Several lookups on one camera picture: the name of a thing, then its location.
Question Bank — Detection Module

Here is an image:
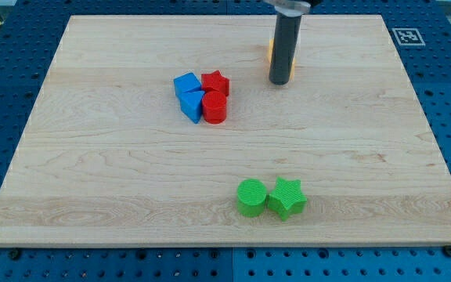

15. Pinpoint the black bolt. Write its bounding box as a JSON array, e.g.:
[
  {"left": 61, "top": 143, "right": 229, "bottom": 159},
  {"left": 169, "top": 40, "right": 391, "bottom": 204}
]
[
  {"left": 442, "top": 245, "right": 451, "bottom": 258},
  {"left": 8, "top": 248, "right": 21, "bottom": 261}
]

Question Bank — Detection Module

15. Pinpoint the blue triangle block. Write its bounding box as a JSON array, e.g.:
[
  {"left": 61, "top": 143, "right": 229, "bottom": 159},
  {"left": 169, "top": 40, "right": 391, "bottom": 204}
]
[{"left": 178, "top": 90, "right": 205, "bottom": 124}]

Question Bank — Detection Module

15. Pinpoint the wooden board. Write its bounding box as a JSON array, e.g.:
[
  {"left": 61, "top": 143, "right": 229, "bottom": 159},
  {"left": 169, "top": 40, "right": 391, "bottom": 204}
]
[{"left": 0, "top": 15, "right": 451, "bottom": 248}]

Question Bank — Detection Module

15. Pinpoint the yellow circle block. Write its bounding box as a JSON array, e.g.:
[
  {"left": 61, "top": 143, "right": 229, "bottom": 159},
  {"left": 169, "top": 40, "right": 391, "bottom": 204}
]
[{"left": 266, "top": 38, "right": 296, "bottom": 80}]

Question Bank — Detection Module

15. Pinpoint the silver rod mount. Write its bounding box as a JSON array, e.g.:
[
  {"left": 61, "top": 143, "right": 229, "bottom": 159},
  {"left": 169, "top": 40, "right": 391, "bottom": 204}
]
[{"left": 264, "top": 0, "right": 311, "bottom": 17}]

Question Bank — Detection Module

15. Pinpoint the green cylinder block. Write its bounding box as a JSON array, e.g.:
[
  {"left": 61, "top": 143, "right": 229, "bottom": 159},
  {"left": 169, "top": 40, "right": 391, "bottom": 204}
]
[{"left": 236, "top": 179, "right": 267, "bottom": 218}]

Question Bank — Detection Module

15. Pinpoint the red star block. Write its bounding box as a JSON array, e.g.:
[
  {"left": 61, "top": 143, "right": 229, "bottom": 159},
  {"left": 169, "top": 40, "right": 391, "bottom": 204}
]
[{"left": 201, "top": 70, "right": 230, "bottom": 96}]

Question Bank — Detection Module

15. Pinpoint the blue cube block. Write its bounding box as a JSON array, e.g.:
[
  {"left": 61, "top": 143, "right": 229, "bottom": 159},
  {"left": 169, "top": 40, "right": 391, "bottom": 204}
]
[{"left": 173, "top": 72, "right": 201, "bottom": 96}]

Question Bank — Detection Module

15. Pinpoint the black bolt front left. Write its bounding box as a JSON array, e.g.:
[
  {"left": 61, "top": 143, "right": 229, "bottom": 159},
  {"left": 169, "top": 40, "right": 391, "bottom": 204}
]
[{"left": 8, "top": 248, "right": 21, "bottom": 261}]

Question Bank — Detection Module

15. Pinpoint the white fiducial marker tag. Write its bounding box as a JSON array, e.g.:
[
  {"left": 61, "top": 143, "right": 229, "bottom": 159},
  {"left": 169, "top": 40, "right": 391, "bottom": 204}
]
[{"left": 392, "top": 27, "right": 425, "bottom": 46}]

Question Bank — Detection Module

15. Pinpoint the green star block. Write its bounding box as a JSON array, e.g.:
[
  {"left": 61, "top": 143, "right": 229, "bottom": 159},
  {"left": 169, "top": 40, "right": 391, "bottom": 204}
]
[{"left": 267, "top": 177, "right": 308, "bottom": 221}]

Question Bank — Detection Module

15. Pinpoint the black bolt front right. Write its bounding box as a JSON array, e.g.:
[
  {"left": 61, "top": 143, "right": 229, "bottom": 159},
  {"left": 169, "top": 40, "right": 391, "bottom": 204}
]
[{"left": 442, "top": 245, "right": 451, "bottom": 258}]

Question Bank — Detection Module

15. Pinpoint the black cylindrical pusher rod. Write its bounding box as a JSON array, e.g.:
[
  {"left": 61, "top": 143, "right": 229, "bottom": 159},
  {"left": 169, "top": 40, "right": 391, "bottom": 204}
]
[{"left": 269, "top": 13, "right": 301, "bottom": 85}]

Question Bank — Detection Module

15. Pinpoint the red cylinder block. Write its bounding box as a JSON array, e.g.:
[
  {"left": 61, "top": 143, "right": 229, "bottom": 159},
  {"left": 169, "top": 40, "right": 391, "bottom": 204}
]
[{"left": 201, "top": 91, "right": 227, "bottom": 124}]

